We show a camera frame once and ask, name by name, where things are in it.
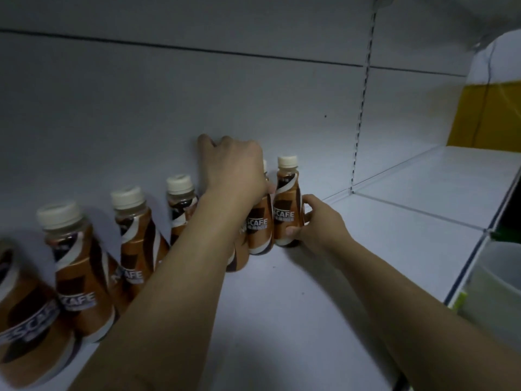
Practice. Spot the person's right hand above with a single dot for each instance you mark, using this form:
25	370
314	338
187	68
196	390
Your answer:
325	232

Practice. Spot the person's left forearm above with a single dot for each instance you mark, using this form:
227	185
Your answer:
175	301

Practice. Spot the person's left hand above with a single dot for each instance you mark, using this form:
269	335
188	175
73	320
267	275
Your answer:
236	171

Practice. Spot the white plastic bucket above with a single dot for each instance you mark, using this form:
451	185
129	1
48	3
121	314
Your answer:
496	289

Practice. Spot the person's right forearm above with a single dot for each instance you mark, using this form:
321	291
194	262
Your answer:
407	313

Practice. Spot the white metal shelf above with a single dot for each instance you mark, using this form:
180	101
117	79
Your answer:
122	97

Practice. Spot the group of Nescafe coffee bottles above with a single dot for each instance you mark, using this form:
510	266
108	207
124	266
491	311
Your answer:
77	280

